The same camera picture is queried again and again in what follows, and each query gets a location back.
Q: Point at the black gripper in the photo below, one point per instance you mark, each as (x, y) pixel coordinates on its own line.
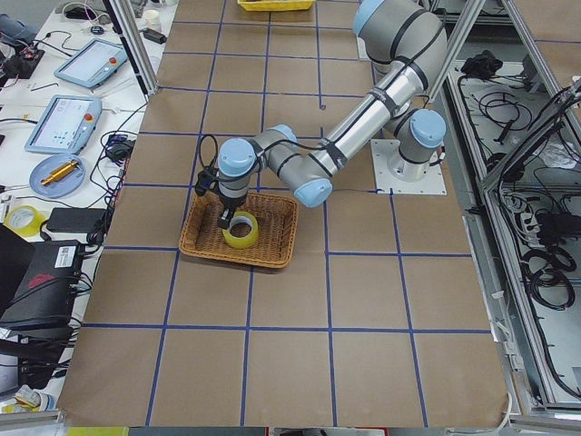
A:
(229, 203)

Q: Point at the blue bowl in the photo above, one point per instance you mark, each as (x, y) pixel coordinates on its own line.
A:
(57, 176)

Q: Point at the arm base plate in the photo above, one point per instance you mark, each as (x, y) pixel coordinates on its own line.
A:
(394, 175)

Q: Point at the teach pendant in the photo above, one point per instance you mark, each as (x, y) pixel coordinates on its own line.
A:
(65, 126)
(93, 64)

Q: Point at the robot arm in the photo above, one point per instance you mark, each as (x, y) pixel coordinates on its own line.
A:
(400, 35)

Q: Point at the black laptop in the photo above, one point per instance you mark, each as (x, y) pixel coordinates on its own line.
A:
(36, 282)

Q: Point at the brown wicker basket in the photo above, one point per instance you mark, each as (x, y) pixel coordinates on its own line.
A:
(277, 225)

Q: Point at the teach pendant far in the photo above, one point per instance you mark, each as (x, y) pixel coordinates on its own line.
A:
(93, 64)

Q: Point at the white paper cup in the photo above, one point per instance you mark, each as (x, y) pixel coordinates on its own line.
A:
(152, 20)

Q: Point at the teach pendant near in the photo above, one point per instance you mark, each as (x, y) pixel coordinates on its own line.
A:
(65, 126)

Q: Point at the aluminium frame post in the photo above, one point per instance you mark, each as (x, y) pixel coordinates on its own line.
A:
(123, 20)

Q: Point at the yellow plastic basket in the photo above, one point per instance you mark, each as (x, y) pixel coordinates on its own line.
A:
(276, 5)

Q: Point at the spare yellow tape roll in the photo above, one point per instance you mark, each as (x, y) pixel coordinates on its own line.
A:
(25, 221)

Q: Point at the black power adapter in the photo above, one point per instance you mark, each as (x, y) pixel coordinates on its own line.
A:
(74, 220)

